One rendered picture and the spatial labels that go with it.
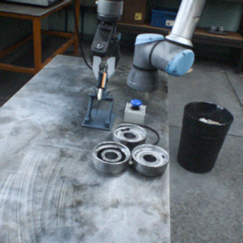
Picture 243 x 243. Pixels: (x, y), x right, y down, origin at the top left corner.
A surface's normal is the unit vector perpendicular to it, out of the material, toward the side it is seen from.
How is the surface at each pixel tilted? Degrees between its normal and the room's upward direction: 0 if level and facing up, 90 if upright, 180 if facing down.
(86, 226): 0
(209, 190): 0
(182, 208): 0
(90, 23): 90
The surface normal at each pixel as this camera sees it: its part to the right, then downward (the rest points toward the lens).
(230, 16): -0.12, 0.48
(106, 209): 0.11, -0.87
